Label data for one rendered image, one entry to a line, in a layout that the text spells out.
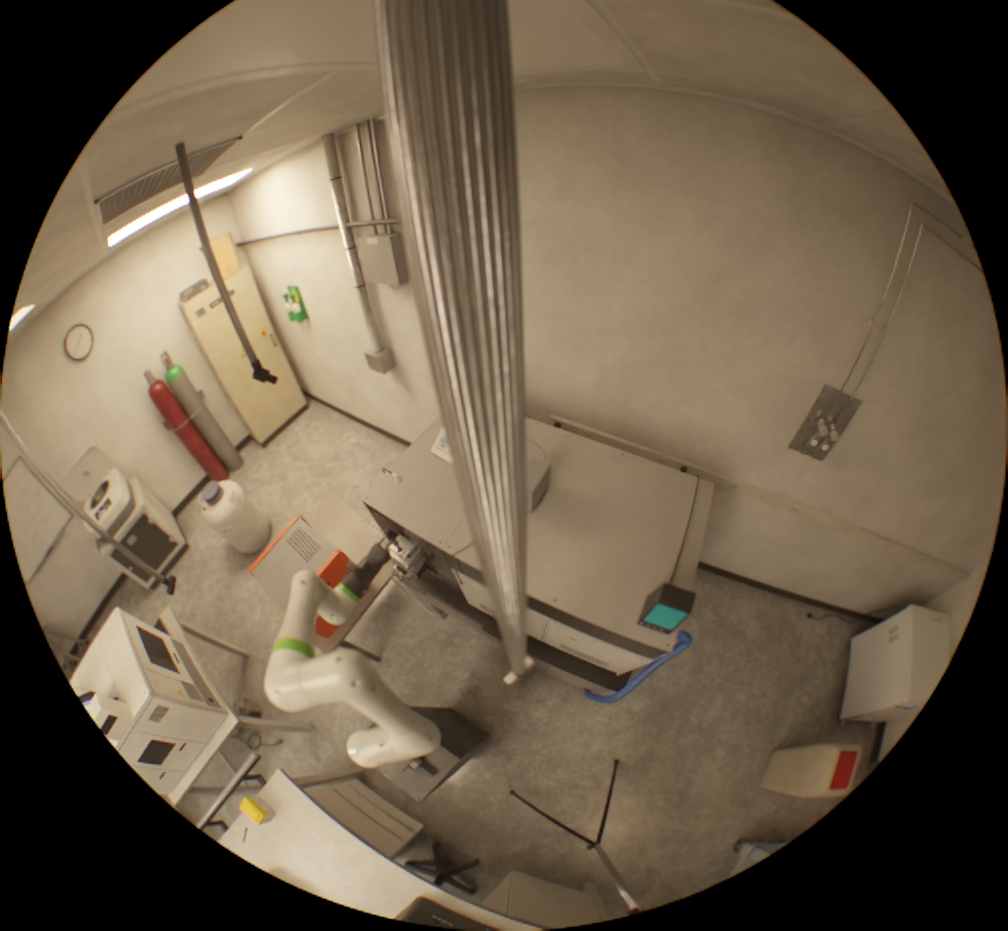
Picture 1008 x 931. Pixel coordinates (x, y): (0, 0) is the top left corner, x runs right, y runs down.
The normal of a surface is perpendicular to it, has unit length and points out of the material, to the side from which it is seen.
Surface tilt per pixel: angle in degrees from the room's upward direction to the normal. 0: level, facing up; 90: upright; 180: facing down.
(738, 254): 90
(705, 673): 0
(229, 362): 90
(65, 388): 90
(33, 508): 90
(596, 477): 0
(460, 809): 0
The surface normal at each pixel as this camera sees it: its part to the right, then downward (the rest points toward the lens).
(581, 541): -0.05, -0.71
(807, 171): -0.50, 0.63
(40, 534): 0.87, 0.32
